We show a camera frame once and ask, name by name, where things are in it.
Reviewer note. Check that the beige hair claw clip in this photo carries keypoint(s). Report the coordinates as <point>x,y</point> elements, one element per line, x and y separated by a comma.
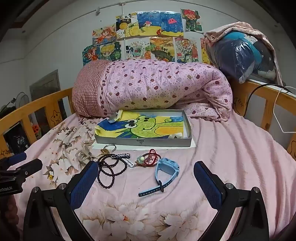
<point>82,157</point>

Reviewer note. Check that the clear plastic bag of clothes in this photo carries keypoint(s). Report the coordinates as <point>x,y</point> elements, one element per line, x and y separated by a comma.
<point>235,53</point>

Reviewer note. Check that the blue smartwatch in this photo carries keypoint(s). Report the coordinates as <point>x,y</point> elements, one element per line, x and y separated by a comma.
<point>165,165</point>

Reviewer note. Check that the pink polka dot quilt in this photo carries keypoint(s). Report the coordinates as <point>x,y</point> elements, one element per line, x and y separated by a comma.
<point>161,85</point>

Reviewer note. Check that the green dinosaur drawing paper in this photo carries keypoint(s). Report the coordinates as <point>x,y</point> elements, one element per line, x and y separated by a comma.
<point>148,126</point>

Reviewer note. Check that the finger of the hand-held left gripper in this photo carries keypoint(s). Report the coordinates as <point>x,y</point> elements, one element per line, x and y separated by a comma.
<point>29,167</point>
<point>17,158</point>

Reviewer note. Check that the group of wall drawings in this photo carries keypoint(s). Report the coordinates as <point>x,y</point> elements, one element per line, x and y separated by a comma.
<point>159,23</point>

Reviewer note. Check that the grey door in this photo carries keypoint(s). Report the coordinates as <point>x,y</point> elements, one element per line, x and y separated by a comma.
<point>46,85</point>

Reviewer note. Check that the red checked pillow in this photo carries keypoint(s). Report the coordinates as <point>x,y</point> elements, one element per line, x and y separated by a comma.
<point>86,92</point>

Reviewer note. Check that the standing fan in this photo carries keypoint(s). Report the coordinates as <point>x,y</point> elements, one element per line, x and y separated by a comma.
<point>22,98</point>

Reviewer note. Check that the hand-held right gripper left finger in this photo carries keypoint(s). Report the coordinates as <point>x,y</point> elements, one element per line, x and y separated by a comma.
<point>84,185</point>

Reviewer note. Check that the grey metal tin box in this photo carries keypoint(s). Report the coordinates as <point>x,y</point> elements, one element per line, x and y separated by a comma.
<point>143,141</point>

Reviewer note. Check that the black white patterned hair clip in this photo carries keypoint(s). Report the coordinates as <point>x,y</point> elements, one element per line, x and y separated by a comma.
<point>120,155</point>

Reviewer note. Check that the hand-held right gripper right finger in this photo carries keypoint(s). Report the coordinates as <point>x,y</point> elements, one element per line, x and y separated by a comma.
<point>208,185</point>

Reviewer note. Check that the wooden bed frame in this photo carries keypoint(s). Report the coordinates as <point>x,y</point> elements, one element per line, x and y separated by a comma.
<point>46,102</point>

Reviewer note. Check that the pink floral bedsheet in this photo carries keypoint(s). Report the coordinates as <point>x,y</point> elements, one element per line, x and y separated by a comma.
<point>231,150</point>

